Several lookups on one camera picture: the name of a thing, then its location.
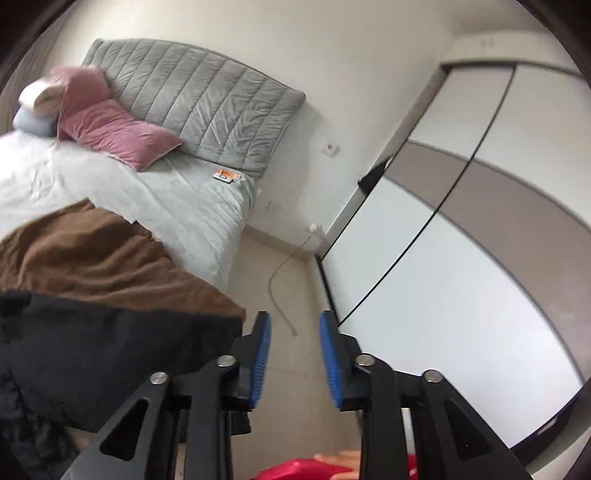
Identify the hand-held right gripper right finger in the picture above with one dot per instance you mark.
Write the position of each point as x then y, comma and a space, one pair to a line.
330, 360

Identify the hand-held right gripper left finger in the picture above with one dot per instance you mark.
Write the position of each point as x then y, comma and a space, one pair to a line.
259, 360

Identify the black quilt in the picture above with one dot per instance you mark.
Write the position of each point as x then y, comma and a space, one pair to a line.
115, 341

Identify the person's right hand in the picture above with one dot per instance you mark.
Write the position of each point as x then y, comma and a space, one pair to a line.
344, 459

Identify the red flat object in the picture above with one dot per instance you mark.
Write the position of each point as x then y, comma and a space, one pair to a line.
295, 470

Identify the white charger plug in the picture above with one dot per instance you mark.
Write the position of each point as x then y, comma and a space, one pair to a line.
314, 227

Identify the white and grey wardrobe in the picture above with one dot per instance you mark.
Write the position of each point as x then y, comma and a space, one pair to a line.
461, 258

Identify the bed with white sheet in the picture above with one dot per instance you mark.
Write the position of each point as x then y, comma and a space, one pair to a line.
184, 207

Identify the small orange white box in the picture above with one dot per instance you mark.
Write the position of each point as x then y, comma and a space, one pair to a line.
227, 176

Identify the small black object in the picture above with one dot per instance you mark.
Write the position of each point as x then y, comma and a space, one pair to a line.
371, 177

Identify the brown jacket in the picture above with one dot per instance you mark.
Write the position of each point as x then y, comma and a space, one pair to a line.
92, 258

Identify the black shiny puffer jacket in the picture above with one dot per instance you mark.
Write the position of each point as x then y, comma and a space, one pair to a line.
27, 438

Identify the grey quilted headboard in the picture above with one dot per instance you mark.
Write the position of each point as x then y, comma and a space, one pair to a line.
198, 101

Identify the pink velvet pillow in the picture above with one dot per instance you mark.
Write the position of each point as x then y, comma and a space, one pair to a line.
83, 85
120, 131

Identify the light blue pillow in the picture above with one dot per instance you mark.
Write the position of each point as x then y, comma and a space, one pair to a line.
32, 122

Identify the white pillow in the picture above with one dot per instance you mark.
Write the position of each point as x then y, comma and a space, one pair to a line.
39, 94

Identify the white wall socket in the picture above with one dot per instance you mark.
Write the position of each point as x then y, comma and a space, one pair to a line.
331, 148

